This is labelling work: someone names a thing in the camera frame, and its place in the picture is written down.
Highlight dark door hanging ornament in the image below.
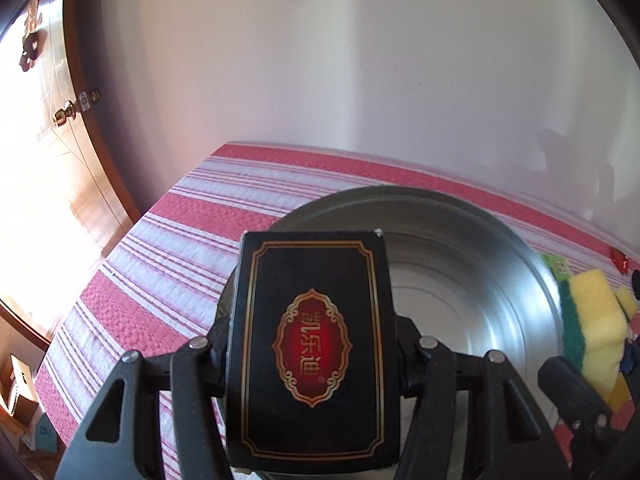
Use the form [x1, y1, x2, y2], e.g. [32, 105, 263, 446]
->
[20, 0, 48, 73]

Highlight cardboard boxes on floor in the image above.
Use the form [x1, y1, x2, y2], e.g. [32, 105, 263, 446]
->
[1, 354, 58, 454]

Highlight green tissue pack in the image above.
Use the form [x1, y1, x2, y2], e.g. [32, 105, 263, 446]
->
[539, 252, 573, 282]

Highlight yellow green scrub sponge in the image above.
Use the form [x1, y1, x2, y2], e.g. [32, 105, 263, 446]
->
[559, 269, 639, 411]

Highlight round metal tin tray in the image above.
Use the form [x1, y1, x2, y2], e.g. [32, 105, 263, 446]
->
[214, 185, 564, 480]

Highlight brass door knob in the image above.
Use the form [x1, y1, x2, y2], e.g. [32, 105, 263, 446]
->
[52, 88, 102, 127]

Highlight red candy wrapper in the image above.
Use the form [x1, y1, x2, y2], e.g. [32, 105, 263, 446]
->
[610, 247, 629, 275]

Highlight black playing card box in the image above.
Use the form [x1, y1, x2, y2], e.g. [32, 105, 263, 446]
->
[224, 231, 400, 474]

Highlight wooden door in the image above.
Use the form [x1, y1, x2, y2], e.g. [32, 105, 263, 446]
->
[1, 0, 132, 339]

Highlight red white striped tablecloth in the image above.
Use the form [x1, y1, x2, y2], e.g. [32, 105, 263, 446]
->
[36, 143, 628, 479]

